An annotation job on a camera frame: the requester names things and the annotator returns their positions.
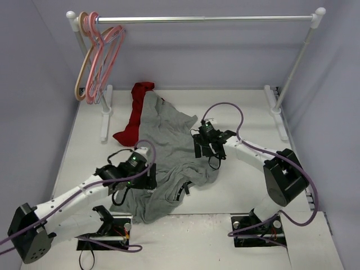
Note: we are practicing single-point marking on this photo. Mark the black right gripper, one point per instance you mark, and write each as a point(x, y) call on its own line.
point(205, 147)

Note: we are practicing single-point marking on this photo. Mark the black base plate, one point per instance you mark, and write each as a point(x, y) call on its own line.
point(246, 235)
point(118, 236)

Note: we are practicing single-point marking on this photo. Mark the grey t shirt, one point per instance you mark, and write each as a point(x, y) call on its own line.
point(176, 164)

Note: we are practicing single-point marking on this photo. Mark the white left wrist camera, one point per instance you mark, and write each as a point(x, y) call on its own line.
point(144, 151)

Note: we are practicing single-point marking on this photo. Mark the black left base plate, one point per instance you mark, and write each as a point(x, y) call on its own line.
point(118, 236)

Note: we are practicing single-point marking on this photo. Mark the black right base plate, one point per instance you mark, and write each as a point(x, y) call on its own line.
point(246, 235)

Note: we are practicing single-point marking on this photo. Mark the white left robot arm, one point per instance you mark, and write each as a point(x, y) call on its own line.
point(35, 229)

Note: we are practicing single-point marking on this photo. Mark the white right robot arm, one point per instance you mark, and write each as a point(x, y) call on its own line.
point(283, 180)

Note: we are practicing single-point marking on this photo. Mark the red t shirt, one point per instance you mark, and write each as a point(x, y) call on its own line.
point(130, 135)

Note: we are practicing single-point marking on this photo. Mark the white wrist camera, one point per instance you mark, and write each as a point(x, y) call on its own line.
point(144, 151)
point(211, 120)

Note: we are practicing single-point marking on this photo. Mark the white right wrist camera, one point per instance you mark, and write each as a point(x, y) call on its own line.
point(211, 120)

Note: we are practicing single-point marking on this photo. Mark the pink plastic hanger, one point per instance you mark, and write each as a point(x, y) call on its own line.
point(97, 70)

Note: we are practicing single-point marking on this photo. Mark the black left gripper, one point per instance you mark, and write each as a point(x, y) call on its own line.
point(152, 176)

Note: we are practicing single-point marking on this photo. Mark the white metal clothes rack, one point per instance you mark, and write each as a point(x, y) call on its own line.
point(275, 103)

